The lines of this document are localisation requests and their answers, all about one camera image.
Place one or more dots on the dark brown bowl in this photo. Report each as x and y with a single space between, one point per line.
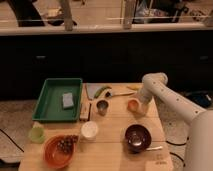
137 138

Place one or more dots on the orange plastic bowl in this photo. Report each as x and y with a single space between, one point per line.
53 157

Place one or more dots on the yellow banana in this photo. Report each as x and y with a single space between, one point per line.
134 87

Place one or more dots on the dark grape bunch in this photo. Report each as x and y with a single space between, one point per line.
66 143

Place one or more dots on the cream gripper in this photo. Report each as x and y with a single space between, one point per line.
142 108

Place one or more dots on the light green plastic cup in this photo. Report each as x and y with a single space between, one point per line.
36 134

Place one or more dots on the white paper cup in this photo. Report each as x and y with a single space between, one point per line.
89 130

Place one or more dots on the small metal cup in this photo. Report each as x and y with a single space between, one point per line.
102 107

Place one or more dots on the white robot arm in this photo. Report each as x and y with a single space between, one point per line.
199 147

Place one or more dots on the orange apple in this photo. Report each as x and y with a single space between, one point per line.
133 105

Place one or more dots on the grey cutting board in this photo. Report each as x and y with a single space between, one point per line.
91 89

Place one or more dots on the green cucumber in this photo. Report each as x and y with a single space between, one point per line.
98 93

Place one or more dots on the wooden handled spoon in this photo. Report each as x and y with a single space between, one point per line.
113 94

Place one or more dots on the green plastic tray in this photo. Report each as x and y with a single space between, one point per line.
49 107

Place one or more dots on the grey blue sponge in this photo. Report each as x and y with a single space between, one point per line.
67 100

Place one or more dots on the wooden window post right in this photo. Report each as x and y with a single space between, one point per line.
129 9

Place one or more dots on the wooden block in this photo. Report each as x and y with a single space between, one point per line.
85 110

